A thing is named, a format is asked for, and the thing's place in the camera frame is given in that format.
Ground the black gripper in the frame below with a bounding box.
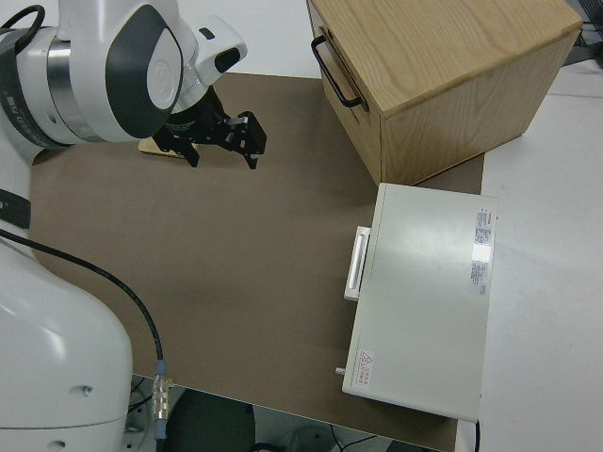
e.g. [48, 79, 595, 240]
[157, 89, 269, 171]

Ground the white oven door handle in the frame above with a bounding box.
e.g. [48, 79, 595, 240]
[343, 226, 373, 301]

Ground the wooden drawer cabinet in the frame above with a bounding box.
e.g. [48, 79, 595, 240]
[305, 0, 584, 187]

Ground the brown table mat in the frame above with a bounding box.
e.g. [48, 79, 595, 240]
[27, 73, 486, 452]

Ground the black drawer handle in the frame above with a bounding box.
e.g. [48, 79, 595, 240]
[310, 36, 365, 109]

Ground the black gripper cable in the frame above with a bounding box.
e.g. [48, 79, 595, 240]
[0, 4, 41, 46]

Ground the black cable with metal connector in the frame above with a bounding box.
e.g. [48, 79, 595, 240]
[0, 228, 174, 444]

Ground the white toaster oven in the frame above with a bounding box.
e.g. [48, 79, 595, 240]
[334, 182, 499, 422]

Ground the wooden mug tree stand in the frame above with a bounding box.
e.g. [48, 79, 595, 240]
[138, 136, 189, 162]

